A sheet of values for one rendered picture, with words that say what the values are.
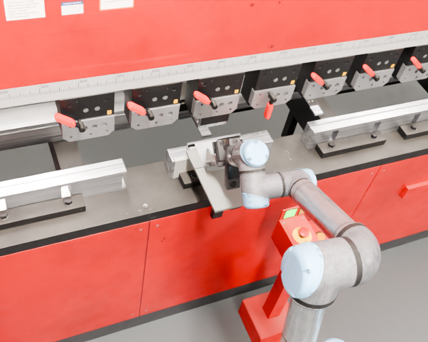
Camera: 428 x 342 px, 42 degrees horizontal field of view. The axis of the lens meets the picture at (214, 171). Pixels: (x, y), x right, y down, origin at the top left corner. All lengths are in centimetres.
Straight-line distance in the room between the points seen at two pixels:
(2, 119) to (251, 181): 90
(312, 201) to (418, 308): 165
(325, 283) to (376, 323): 168
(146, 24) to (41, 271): 94
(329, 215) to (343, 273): 22
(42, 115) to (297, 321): 113
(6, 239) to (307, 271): 99
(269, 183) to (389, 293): 158
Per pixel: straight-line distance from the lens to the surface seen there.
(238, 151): 157
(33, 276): 201
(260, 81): 176
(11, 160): 321
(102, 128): 166
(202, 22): 152
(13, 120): 201
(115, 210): 188
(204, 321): 268
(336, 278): 126
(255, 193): 156
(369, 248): 130
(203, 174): 184
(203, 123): 184
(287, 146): 218
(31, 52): 144
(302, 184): 156
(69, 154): 203
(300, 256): 124
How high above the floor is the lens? 240
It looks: 49 degrees down
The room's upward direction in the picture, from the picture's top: 13 degrees clockwise
